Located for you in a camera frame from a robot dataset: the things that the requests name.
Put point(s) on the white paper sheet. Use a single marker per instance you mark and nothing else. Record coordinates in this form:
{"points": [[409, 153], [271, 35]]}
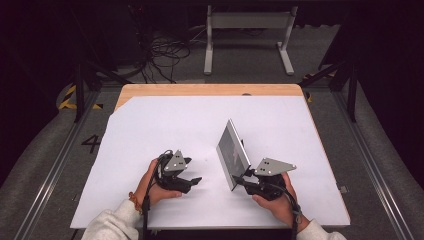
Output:
{"points": [[173, 123]]}

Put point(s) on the aluminium floor rail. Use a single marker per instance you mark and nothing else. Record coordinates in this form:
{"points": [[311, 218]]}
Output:
{"points": [[370, 156], [63, 156]]}

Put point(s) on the white metal desk frame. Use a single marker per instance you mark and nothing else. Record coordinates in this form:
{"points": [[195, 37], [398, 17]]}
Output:
{"points": [[248, 20]]}

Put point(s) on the wooden table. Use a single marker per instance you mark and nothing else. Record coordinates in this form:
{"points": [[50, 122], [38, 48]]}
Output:
{"points": [[206, 90]]}

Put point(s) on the small grey floor bracket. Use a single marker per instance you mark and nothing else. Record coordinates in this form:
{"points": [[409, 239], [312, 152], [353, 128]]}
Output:
{"points": [[343, 189]]}

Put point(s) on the person's right hand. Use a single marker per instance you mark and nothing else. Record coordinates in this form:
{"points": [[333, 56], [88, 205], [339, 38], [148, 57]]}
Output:
{"points": [[281, 208]]}

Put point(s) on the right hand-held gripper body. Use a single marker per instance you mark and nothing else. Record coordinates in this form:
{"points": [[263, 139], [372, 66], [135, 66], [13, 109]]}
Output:
{"points": [[273, 166]]}

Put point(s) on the black and silver photo frame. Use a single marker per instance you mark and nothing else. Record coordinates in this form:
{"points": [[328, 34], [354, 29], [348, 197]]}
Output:
{"points": [[233, 156]]}

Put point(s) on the person's left hand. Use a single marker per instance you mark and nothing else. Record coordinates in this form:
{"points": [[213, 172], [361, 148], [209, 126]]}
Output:
{"points": [[156, 195]]}

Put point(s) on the black metal stand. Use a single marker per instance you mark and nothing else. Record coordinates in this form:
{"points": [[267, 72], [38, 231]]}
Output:
{"points": [[351, 90], [79, 90]]}

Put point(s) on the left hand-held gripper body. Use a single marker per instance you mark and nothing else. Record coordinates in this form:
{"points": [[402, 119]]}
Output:
{"points": [[175, 163]]}

